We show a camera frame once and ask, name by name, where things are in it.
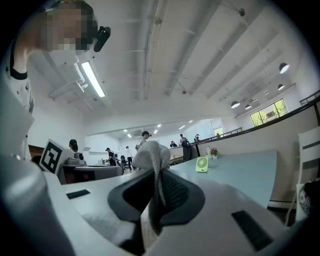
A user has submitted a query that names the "black head-worn camera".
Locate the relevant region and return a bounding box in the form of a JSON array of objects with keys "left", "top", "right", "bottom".
[{"left": 93, "top": 26, "right": 112, "bottom": 53}]

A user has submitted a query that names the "black white patterned bag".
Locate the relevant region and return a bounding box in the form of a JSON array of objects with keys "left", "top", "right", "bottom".
[{"left": 295, "top": 178, "right": 320, "bottom": 223}]

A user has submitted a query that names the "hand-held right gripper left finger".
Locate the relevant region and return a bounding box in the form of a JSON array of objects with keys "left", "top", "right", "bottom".
[{"left": 43, "top": 168, "right": 157, "bottom": 256}]

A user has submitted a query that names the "white star-print shirt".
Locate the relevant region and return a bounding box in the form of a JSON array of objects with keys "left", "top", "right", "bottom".
[{"left": 0, "top": 53, "right": 35, "bottom": 162}]

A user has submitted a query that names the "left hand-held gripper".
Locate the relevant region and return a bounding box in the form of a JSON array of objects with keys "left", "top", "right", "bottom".
[{"left": 38, "top": 138, "right": 125, "bottom": 186}]

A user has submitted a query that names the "long ceiling light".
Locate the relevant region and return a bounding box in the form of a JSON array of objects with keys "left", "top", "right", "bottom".
[{"left": 81, "top": 61, "right": 106, "bottom": 98}]

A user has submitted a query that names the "white slatted chair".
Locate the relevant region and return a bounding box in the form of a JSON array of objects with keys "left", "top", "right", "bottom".
[{"left": 284, "top": 126, "right": 320, "bottom": 227}]

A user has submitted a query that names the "grey cloth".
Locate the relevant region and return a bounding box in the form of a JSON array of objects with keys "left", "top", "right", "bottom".
[{"left": 131, "top": 140, "right": 173, "bottom": 236}]

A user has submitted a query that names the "window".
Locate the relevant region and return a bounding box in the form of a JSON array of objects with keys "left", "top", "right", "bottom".
[{"left": 250, "top": 98, "right": 286, "bottom": 127}]

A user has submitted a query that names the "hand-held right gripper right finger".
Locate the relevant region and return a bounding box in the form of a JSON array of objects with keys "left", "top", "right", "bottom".
[{"left": 147, "top": 168, "right": 291, "bottom": 256}]

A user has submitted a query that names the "green small desk fan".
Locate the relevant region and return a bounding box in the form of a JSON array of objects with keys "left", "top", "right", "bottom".
[{"left": 195, "top": 156, "right": 209, "bottom": 174}]

